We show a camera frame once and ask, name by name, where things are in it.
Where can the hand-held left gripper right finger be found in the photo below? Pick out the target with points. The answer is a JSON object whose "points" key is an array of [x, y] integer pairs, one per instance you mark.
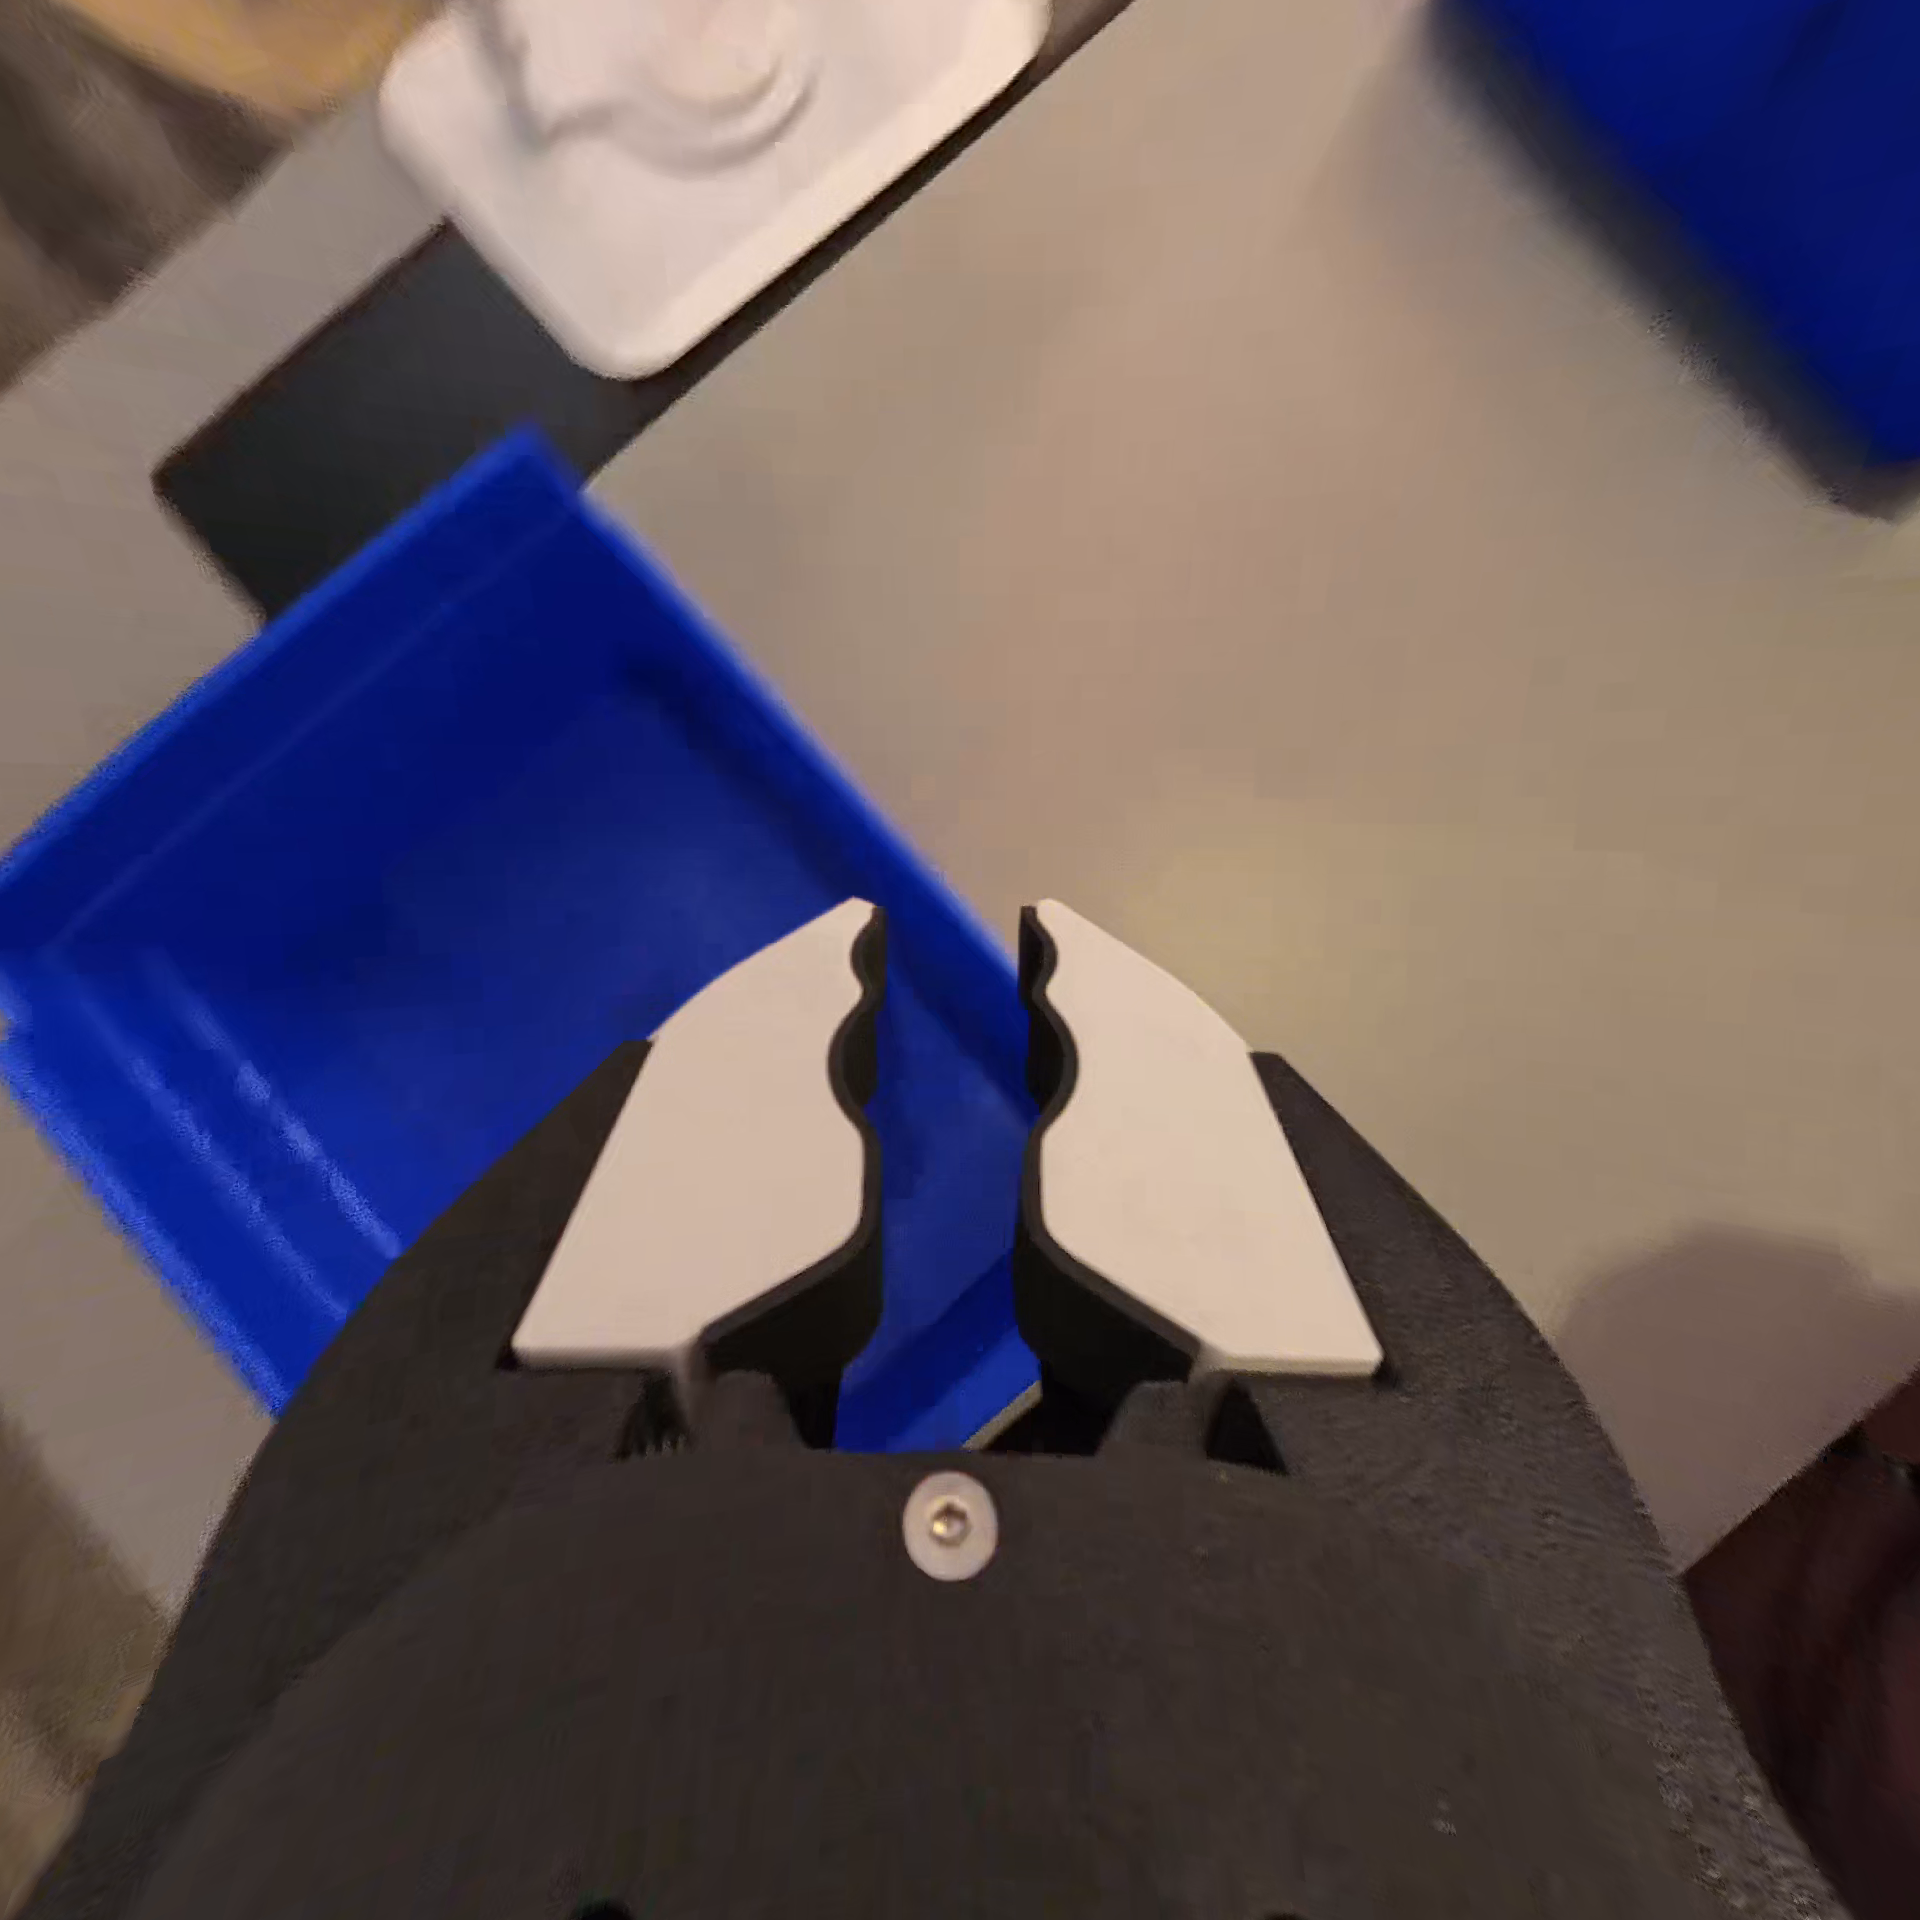
{"points": [[1184, 1201]]}

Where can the blue divided parts bin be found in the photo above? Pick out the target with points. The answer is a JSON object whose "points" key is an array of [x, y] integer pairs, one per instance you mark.
{"points": [[1771, 196]]}

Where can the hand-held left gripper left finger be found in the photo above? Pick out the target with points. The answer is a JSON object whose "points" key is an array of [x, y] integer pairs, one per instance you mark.
{"points": [[720, 1172]]}

